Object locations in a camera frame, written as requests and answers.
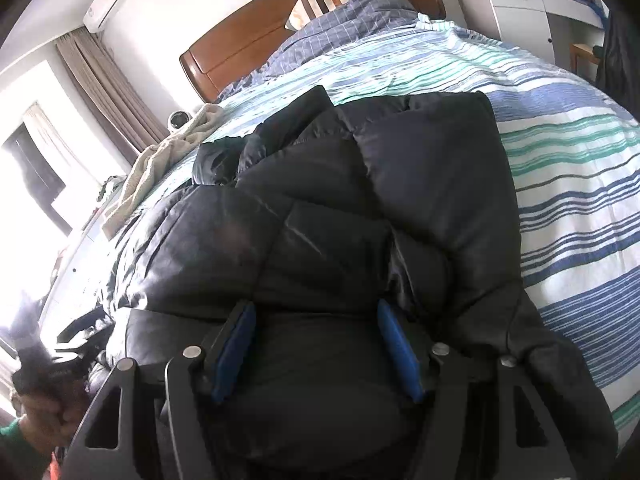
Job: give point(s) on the person's left hand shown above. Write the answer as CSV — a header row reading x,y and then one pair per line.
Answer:
x,y
47,420

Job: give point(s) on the brown curtain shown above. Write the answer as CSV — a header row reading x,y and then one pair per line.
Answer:
x,y
110,90

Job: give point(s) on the wooden headboard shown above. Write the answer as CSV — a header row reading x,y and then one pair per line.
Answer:
x,y
235,45

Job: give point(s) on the dark jacket on chair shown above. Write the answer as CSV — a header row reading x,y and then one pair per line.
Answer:
x,y
620,65

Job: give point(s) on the bed with striped duvet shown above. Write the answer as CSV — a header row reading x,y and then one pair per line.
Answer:
x,y
565,160

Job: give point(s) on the white dresser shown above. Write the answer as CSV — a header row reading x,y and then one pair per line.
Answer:
x,y
75,270

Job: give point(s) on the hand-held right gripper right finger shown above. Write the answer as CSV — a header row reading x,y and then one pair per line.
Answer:
x,y
400,352

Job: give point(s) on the blue checked pillow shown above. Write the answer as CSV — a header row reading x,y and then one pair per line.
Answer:
x,y
350,25

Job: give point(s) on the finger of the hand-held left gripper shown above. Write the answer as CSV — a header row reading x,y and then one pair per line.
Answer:
x,y
82,332

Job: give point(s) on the person's left forearm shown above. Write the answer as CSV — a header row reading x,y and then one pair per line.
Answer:
x,y
22,452

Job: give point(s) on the small white fan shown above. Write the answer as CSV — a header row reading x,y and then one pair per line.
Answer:
x,y
179,120

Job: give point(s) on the white sheer curtain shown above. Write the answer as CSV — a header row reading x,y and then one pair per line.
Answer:
x,y
55,135

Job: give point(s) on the white desk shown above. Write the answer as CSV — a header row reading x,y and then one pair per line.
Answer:
x,y
505,5

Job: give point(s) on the blue cloth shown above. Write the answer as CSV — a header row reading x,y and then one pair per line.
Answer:
x,y
582,2

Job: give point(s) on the black puffer jacket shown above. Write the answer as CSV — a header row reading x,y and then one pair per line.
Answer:
x,y
325,210

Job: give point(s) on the beige garment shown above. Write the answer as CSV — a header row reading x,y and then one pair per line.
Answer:
x,y
145,180

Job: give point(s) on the striped pillow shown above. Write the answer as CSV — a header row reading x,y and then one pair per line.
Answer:
x,y
320,2

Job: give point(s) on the clutter on dresser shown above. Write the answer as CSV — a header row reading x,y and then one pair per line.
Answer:
x,y
110,187

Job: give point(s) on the wooden chair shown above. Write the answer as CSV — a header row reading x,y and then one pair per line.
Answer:
x,y
582,57

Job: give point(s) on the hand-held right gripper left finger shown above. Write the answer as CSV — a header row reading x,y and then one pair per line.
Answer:
x,y
232,352

